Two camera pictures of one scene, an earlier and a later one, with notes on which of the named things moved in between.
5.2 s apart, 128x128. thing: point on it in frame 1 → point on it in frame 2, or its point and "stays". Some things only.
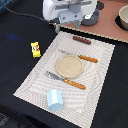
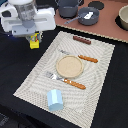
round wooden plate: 70,66 stays
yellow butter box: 35,49 → 34,42
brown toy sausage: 86,41 stays
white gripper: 68,11 → 44,20
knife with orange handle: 81,56 stays
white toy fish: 88,16 stays
